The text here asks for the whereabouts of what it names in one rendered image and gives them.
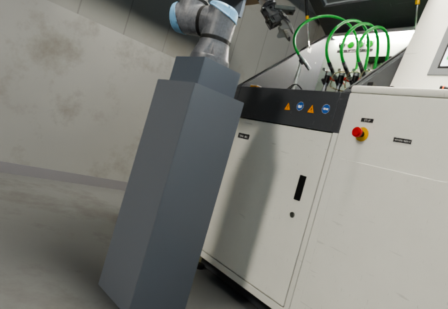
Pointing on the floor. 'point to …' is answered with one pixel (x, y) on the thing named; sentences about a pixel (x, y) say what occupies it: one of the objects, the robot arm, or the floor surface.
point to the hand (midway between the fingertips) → (291, 35)
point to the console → (387, 193)
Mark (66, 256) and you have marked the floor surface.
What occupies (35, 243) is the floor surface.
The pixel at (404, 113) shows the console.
